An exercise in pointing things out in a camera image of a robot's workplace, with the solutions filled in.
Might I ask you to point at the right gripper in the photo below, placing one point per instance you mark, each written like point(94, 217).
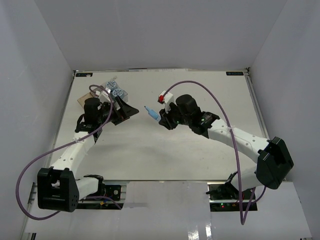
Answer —
point(165, 118)

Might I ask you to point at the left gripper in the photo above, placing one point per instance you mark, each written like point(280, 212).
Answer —
point(126, 111)

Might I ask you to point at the blue transparent highlighter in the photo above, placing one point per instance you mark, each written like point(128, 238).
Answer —
point(153, 114)

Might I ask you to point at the blue lidded jar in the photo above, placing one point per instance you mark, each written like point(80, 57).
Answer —
point(118, 93)
point(111, 85)

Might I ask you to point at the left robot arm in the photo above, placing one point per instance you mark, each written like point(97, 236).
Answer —
point(58, 189)

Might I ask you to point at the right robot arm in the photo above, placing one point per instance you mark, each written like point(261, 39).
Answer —
point(271, 156)

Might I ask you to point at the clear transparent tray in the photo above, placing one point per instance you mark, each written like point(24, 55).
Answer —
point(125, 99)

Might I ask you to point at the orange transparent tray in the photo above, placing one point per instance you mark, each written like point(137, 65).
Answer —
point(83, 98)

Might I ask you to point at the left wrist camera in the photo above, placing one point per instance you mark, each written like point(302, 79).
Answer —
point(102, 96)

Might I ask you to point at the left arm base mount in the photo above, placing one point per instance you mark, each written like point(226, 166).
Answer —
point(110, 190)

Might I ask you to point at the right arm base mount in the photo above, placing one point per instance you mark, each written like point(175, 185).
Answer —
point(225, 191)

